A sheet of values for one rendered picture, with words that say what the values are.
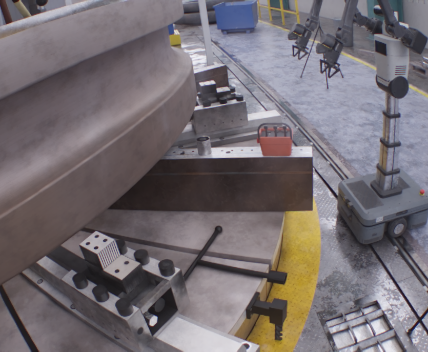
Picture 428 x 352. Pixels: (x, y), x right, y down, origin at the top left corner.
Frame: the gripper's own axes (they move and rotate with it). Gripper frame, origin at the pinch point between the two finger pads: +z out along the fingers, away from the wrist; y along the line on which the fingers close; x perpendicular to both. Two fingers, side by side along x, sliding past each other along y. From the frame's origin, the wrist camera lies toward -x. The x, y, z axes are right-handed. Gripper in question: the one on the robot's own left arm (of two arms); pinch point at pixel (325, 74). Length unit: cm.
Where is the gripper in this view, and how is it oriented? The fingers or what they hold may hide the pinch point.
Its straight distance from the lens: 204.1
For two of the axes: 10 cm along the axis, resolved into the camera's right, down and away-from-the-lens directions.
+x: 9.1, 2.8, 3.0
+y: 1.4, 4.8, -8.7
